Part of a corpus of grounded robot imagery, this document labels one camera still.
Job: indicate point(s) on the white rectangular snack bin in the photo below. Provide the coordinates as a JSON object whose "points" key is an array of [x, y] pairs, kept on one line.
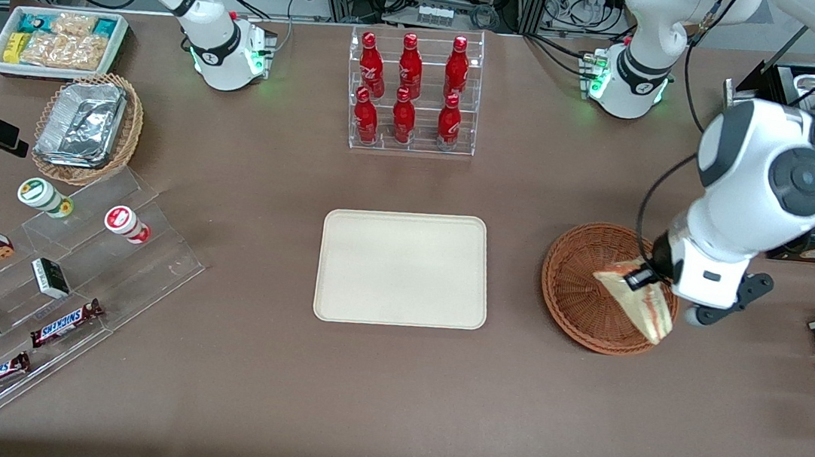
{"points": [[52, 74]]}

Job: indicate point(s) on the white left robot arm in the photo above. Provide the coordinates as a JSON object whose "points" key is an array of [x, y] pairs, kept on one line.
{"points": [[762, 167]]}

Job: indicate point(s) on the clear acrylic stepped display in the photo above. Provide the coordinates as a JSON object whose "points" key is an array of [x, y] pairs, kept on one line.
{"points": [[162, 256]]}

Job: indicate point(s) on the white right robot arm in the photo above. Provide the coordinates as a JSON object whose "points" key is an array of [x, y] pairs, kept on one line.
{"points": [[207, 48]]}

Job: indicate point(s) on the clear acrylic bottle rack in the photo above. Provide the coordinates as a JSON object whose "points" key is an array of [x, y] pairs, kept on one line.
{"points": [[422, 143]]}

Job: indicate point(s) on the green lid white bottle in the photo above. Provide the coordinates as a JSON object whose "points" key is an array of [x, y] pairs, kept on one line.
{"points": [[40, 195]]}

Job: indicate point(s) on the cream plastic tray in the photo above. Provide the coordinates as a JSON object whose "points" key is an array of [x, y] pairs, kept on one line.
{"points": [[403, 270]]}

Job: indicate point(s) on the light wicker basket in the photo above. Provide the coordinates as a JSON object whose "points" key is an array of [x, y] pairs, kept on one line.
{"points": [[128, 131]]}

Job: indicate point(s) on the brown wicker basket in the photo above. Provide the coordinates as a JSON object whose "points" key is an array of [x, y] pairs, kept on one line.
{"points": [[575, 291]]}

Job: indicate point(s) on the yellow snack packet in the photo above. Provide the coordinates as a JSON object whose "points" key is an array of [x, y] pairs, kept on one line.
{"points": [[14, 47]]}

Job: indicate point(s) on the triangle sandwich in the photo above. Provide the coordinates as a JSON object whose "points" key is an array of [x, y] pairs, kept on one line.
{"points": [[652, 315]]}

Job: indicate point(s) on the red lid white bottle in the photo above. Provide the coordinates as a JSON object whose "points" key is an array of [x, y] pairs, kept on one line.
{"points": [[124, 221]]}

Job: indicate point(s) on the red cola bottle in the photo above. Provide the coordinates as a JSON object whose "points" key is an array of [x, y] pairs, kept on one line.
{"points": [[370, 62], [457, 67], [410, 62], [403, 118], [449, 121], [366, 118]]}

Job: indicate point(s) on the silver foil tray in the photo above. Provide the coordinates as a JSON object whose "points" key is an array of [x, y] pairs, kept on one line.
{"points": [[81, 122]]}

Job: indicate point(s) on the black food warmer appliance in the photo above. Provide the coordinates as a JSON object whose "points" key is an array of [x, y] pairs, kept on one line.
{"points": [[771, 85]]}

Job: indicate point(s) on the large clear granola bag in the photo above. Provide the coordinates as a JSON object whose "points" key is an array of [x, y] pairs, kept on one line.
{"points": [[63, 50]]}

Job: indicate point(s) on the small clear granola bag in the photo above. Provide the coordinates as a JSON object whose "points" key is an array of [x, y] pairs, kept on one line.
{"points": [[73, 24]]}

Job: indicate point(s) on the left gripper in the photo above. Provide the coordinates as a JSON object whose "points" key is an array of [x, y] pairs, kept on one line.
{"points": [[658, 260]]}

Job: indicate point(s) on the teal snack packet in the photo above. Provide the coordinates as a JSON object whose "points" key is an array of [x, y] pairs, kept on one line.
{"points": [[34, 23], [106, 26]]}

